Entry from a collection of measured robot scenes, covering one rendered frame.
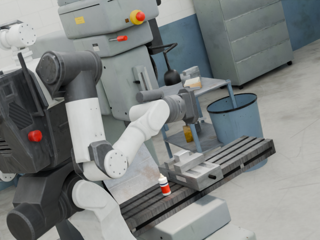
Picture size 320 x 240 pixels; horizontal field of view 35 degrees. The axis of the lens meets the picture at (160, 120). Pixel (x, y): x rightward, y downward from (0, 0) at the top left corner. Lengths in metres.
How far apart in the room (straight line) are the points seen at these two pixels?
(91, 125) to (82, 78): 0.13
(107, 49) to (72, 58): 0.86
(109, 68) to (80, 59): 0.93
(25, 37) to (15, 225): 0.54
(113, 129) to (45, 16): 4.12
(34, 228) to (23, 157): 0.21
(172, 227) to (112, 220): 0.67
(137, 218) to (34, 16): 4.66
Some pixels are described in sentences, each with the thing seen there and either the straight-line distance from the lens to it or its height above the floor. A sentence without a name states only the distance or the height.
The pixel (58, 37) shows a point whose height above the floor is 1.75.
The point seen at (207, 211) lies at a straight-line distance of 2.43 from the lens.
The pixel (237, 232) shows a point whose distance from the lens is 2.44.
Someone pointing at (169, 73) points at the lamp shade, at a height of 1.49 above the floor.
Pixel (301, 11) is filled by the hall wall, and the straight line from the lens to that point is 9.53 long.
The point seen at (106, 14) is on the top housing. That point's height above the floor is 1.81.
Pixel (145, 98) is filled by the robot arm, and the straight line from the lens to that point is 1.56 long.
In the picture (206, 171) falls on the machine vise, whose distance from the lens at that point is 2.46.
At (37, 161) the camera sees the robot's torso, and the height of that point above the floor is 1.51.
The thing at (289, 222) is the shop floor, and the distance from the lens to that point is 3.86.
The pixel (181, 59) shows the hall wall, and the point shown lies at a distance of 7.72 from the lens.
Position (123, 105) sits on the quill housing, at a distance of 2.32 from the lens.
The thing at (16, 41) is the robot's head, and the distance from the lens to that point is 1.55.
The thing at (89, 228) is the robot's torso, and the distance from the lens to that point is 1.75.
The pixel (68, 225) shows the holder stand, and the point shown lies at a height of 1.01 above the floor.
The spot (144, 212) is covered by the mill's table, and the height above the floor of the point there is 0.90.
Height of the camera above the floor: 1.90
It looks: 15 degrees down
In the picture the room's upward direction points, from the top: 17 degrees counter-clockwise
